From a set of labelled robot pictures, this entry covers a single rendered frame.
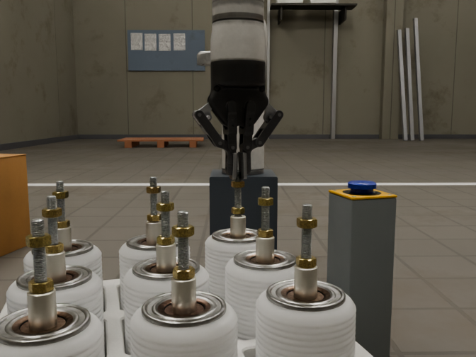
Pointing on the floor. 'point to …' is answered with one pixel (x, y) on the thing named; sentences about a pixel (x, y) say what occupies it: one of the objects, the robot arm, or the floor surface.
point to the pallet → (159, 141)
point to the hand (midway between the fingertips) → (238, 165)
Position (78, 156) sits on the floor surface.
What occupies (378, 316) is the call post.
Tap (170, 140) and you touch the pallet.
